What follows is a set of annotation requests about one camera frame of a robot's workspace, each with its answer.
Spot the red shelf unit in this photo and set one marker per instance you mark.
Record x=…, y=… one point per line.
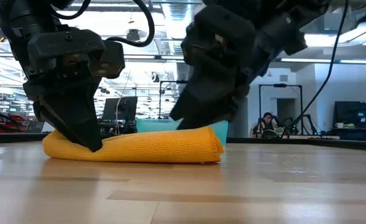
x=15, y=123

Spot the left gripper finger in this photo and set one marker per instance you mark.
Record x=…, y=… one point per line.
x=64, y=115
x=92, y=124

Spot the white cup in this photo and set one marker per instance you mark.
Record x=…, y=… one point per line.
x=339, y=125

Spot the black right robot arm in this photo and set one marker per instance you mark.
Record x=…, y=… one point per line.
x=282, y=34

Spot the seated person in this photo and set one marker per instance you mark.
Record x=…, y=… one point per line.
x=267, y=119

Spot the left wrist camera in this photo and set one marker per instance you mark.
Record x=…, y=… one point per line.
x=111, y=59

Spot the linear ceiling light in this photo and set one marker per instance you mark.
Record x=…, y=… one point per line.
x=145, y=57
x=326, y=61

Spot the grey wall vent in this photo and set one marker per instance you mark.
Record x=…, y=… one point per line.
x=283, y=78

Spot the teal translucent plastic basket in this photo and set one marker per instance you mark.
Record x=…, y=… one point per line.
x=155, y=125

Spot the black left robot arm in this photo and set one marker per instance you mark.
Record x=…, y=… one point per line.
x=24, y=21

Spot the orange microfiber towel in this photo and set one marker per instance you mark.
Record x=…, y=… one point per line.
x=155, y=146

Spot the dark background desk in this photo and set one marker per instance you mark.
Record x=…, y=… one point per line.
x=354, y=133

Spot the dark desk monitor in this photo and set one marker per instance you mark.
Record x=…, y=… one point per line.
x=351, y=115

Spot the dark background monitor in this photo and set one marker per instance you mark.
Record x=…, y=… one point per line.
x=124, y=109

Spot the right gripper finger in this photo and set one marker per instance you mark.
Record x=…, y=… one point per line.
x=208, y=96

